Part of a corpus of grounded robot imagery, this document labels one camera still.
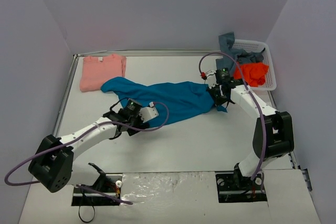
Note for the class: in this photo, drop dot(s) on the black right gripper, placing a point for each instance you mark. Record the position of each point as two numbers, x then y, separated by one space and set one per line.
217 98

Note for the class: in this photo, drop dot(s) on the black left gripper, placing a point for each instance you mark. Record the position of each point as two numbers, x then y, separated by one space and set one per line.
137 127

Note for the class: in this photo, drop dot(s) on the teal blue t shirt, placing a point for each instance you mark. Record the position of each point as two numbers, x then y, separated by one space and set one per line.
177 101

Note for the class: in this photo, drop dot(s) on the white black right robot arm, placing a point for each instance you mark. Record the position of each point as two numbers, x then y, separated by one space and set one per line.
273 134

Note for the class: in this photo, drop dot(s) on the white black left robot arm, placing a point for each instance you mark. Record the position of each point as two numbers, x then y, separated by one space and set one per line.
54 165

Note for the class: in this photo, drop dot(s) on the grey t shirt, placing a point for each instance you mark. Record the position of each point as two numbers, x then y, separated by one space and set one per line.
241 56

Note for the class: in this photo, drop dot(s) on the orange t shirt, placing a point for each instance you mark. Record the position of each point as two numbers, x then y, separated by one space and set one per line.
254 73

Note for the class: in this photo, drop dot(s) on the white plastic laundry basket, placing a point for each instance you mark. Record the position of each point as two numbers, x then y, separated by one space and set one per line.
257 46

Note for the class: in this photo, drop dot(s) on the folded pink t shirt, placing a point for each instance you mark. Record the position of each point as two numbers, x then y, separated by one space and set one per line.
98 70

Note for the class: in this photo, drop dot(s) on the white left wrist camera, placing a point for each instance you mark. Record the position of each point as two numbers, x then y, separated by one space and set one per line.
148 113

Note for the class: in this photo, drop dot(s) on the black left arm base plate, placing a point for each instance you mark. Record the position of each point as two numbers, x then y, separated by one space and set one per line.
105 184

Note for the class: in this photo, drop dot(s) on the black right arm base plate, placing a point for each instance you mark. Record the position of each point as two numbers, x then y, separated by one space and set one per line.
230 191

